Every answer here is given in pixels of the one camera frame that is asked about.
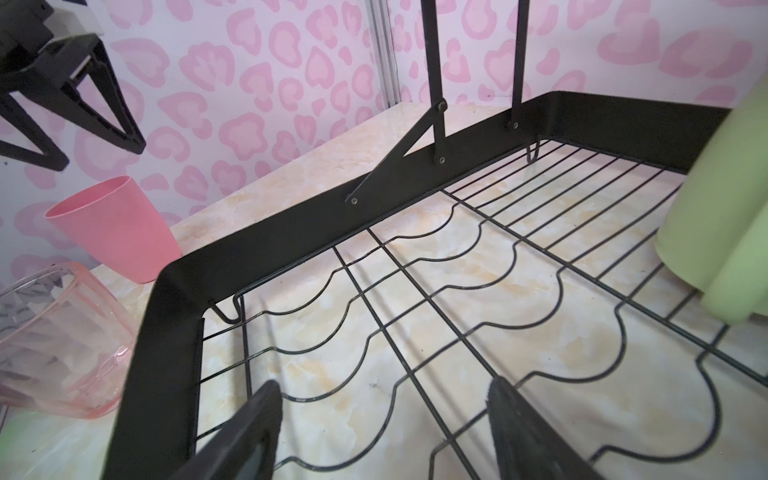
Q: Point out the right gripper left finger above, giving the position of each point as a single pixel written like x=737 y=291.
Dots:
x=245 y=447

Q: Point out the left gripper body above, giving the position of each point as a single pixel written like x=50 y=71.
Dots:
x=35 y=31

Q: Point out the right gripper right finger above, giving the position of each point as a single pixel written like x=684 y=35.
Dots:
x=526 y=446

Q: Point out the solid pink plastic cup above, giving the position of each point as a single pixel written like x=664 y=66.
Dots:
x=116 y=223

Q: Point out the white mug green handle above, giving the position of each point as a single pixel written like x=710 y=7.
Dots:
x=714 y=236

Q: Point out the pink transparent cup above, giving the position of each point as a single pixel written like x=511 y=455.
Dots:
x=66 y=343

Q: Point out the black wire dish rack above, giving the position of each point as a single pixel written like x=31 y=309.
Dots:
x=521 y=246

